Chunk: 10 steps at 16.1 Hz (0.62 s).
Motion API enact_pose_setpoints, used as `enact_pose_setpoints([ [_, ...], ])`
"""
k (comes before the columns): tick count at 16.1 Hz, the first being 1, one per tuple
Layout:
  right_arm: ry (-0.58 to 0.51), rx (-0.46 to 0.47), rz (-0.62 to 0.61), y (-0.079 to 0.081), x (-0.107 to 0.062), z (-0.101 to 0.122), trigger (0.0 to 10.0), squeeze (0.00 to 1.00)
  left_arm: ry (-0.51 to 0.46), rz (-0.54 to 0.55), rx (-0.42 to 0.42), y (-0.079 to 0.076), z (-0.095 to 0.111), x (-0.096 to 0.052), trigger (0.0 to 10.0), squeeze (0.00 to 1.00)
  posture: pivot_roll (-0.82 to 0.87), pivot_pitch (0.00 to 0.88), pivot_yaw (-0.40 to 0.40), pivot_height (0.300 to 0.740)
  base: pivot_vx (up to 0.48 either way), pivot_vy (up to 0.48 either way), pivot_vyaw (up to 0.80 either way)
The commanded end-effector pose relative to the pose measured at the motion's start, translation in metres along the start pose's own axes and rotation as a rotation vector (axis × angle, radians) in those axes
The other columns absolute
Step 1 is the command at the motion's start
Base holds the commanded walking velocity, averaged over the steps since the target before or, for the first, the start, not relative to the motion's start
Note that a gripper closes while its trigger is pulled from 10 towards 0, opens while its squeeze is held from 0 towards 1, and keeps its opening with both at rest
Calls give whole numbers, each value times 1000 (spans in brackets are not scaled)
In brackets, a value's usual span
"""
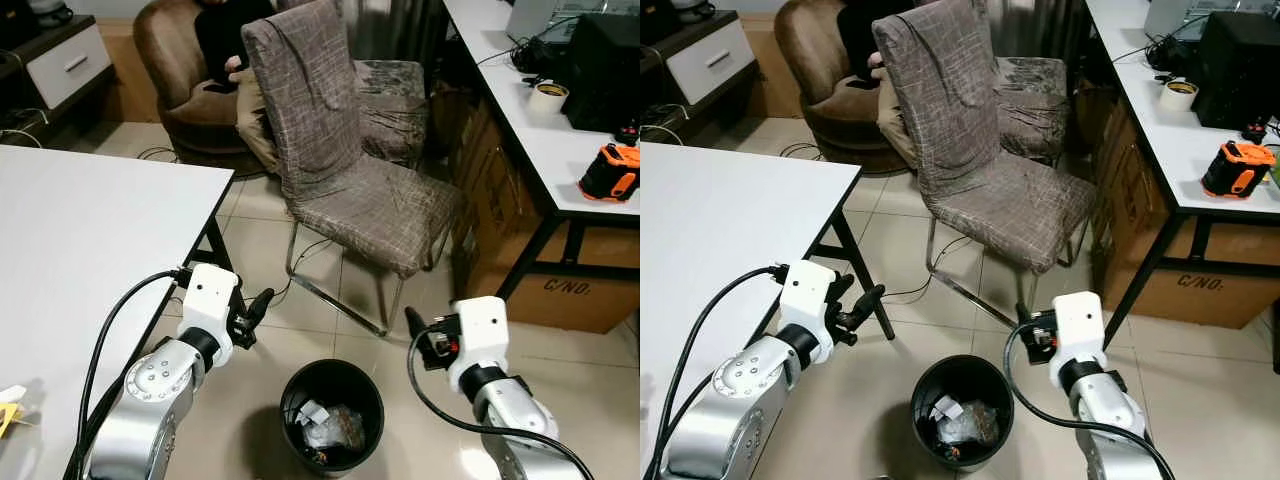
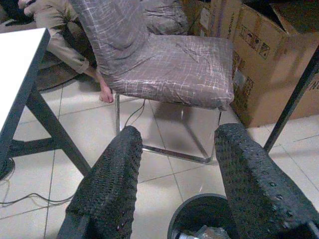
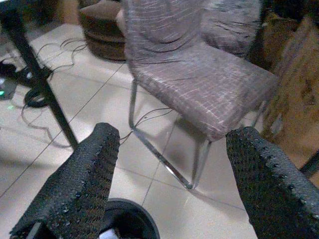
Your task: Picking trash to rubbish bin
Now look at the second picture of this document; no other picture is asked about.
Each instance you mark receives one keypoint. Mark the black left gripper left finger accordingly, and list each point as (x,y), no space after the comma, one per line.
(112,184)

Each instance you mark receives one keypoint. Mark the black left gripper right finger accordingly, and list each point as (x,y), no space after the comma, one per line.
(251,189)

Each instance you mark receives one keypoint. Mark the grey crumpled trash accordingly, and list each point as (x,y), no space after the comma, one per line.
(209,231)

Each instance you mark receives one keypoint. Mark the black round rubbish bin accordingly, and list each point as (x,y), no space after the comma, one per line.
(189,206)

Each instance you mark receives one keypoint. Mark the thin black slanted leg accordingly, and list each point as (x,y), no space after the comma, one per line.
(291,102)

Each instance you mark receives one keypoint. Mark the black round floor base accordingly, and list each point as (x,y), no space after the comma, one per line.
(6,168)

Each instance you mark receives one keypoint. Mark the large brown cardboard box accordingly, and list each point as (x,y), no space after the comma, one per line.
(269,82)

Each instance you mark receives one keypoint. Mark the grey checked cover metal chair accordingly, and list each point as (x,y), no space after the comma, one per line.
(162,64)

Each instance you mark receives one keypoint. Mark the seated person beige trousers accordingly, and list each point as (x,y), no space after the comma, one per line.
(64,52)

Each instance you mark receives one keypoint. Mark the grey checked cushion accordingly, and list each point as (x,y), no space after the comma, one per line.
(164,17)

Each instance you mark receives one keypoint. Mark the cardboard box purple print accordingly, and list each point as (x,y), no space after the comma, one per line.
(214,17)

